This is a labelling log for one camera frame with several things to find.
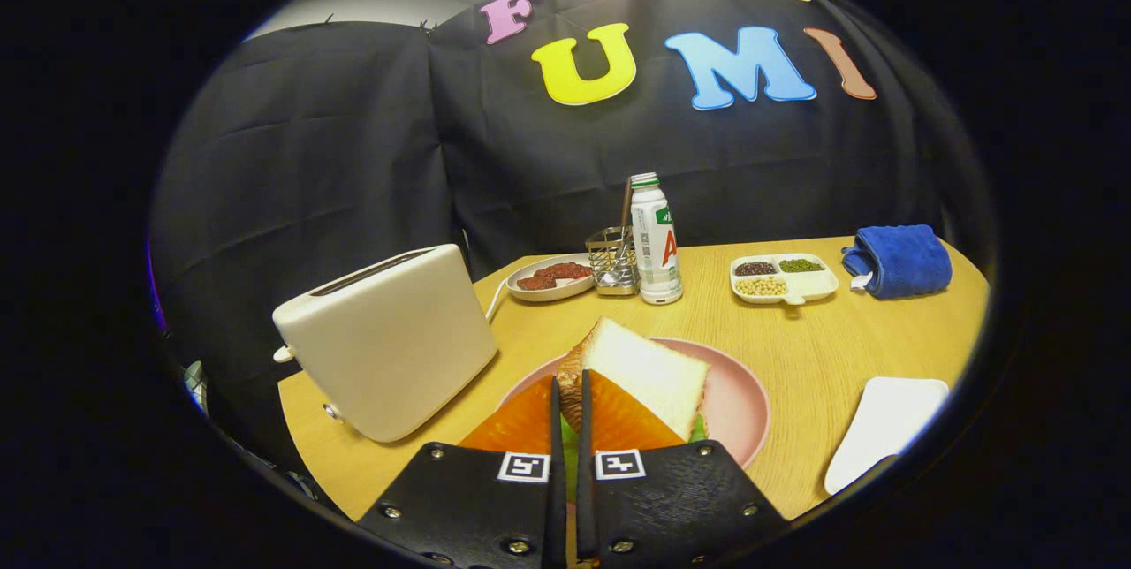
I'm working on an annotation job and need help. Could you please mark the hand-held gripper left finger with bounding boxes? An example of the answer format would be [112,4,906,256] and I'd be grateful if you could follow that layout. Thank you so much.
[358,375,568,569]

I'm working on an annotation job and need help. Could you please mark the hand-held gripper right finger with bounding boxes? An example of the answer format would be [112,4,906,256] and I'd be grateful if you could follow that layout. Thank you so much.
[576,368,790,565]

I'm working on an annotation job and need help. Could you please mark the green lettuce leaf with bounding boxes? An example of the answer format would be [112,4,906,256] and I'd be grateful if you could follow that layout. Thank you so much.
[560,413,710,504]

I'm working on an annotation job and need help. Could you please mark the toasted bread slice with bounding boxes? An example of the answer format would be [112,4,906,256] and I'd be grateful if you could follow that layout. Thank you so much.
[557,316,711,443]

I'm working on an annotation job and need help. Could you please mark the pink round plate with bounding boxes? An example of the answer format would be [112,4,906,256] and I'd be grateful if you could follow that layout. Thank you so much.
[495,338,772,471]

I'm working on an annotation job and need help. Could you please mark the cream white toaster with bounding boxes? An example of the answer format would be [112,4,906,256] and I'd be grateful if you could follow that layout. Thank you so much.
[272,243,499,444]

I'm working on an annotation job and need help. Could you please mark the white square plate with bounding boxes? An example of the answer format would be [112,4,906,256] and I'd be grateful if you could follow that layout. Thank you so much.
[824,376,951,497]

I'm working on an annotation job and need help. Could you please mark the round plate with meat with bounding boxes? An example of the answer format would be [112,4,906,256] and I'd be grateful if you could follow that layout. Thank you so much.
[506,253,596,302]

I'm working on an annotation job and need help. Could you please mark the white bottle with green cap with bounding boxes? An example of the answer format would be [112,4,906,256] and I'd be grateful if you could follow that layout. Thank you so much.
[629,172,684,306]

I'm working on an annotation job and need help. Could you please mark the red meat slices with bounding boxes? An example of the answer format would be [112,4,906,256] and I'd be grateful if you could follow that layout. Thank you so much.
[517,262,595,291]

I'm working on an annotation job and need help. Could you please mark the white divided dish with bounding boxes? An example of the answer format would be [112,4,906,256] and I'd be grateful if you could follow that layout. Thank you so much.
[730,253,839,306]

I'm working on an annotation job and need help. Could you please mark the blue folded towel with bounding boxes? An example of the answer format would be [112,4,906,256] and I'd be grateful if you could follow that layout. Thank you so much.
[840,224,953,300]

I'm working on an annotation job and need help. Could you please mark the black backdrop cloth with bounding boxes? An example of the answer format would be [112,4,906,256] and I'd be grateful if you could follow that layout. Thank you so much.
[148,0,995,464]

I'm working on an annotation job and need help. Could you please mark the metal wire utensil holder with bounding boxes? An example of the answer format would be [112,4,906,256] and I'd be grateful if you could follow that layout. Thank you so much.
[585,225,640,297]

